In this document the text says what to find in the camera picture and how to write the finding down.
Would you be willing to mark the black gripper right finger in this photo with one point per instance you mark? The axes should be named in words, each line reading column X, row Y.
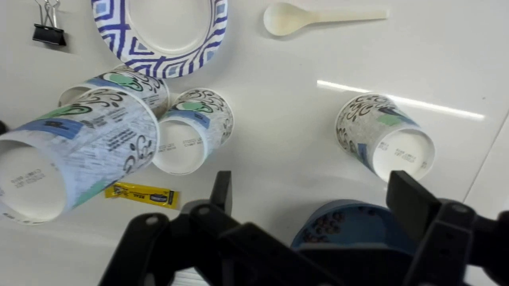
column 456, row 244

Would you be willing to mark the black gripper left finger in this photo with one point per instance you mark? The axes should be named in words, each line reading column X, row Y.
column 176, row 248

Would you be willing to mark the yellow condiment packet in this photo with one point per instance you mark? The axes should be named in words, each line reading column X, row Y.
column 144, row 194

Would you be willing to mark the blue bowl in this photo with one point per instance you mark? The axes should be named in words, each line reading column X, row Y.
column 344, row 228

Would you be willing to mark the black binder clip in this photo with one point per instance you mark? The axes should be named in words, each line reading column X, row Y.
column 49, row 34

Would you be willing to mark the cream plastic spoon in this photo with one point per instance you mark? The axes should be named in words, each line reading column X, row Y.
column 287, row 20

